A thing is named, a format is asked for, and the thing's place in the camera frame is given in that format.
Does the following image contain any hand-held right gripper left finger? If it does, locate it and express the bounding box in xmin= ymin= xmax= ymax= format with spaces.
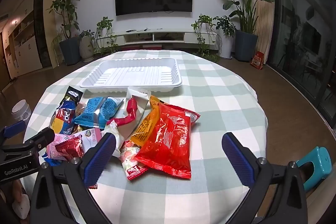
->
xmin=31 ymin=132 xmax=117 ymax=224

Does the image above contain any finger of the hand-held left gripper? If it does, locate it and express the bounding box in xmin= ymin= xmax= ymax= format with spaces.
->
xmin=0 ymin=120 xmax=27 ymax=146
xmin=25 ymin=127 xmax=55 ymax=151

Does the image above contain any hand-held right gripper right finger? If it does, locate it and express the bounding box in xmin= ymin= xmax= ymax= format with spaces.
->
xmin=222 ymin=132 xmax=308 ymax=224

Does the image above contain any pink snack packet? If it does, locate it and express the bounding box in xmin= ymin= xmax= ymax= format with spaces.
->
xmin=46 ymin=133 xmax=82 ymax=161

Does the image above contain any white and pink packet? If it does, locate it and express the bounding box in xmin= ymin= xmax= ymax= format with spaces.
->
xmin=76 ymin=127 xmax=103 ymax=153

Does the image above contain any small dark red packet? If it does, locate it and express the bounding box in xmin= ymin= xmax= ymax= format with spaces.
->
xmin=55 ymin=139 xmax=84 ymax=163

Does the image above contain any white snack packet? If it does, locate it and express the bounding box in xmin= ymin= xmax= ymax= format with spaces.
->
xmin=101 ymin=120 xmax=126 ymax=159

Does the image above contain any strawberry print snack packet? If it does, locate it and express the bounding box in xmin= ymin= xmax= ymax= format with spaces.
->
xmin=119 ymin=140 xmax=149 ymax=181

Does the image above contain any blue cookie packet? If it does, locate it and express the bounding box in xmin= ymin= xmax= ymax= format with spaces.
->
xmin=54 ymin=102 xmax=79 ymax=134

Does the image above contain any light blue snack packet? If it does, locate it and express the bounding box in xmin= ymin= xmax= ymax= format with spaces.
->
xmin=74 ymin=97 xmax=124 ymax=130

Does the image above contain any black sesame powder packet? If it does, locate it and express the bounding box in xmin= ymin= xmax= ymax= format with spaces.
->
xmin=58 ymin=86 xmax=84 ymax=111

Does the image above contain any orange snack packet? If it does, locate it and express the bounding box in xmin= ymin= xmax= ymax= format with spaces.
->
xmin=130 ymin=95 xmax=163 ymax=147

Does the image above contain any large red snack bag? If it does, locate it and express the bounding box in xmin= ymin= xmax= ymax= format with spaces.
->
xmin=134 ymin=103 xmax=201 ymax=179

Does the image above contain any white packet with red ribbon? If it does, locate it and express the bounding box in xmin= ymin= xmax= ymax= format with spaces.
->
xmin=106 ymin=86 xmax=152 ymax=140

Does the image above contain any white plastic tray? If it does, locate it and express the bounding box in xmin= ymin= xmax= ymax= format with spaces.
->
xmin=79 ymin=58 xmax=183 ymax=94

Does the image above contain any white trash can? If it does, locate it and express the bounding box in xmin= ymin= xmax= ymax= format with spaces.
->
xmin=11 ymin=99 xmax=32 ymax=127

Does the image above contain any white shelf cabinet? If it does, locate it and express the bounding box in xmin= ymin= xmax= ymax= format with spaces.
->
xmin=0 ymin=10 xmax=44 ymax=80

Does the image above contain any teal plastic stool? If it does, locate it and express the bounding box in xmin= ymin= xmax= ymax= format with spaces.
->
xmin=296 ymin=146 xmax=332 ymax=191

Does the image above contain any tall plant in blue pot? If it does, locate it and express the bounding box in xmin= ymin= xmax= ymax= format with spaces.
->
xmin=47 ymin=0 xmax=81 ymax=66

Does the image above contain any plant in ribbed white pot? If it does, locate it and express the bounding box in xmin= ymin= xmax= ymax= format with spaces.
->
xmin=78 ymin=30 xmax=95 ymax=62

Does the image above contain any red bag on floor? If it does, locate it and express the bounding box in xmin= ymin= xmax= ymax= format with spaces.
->
xmin=250 ymin=51 xmax=265 ymax=70

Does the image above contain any large-leaf plant in dark pot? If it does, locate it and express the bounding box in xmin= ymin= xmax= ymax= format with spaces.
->
xmin=210 ymin=0 xmax=276 ymax=62

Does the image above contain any leafy plant in white pot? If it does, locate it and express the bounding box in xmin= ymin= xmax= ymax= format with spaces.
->
xmin=214 ymin=15 xmax=236 ymax=59

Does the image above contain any trailing green plant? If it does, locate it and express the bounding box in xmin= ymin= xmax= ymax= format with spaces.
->
xmin=93 ymin=17 xmax=120 ymax=56

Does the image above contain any beige curtain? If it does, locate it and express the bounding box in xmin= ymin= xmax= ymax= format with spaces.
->
xmin=253 ymin=0 xmax=275 ymax=64

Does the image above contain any trailing plant on stand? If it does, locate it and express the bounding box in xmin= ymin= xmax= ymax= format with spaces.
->
xmin=191 ymin=14 xmax=221 ymax=62

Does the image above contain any sliding glass door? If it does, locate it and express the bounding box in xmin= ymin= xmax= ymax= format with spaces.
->
xmin=268 ymin=0 xmax=336 ymax=135

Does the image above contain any white television cabinet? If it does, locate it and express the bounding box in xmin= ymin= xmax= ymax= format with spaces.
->
xmin=109 ymin=28 xmax=218 ymax=46

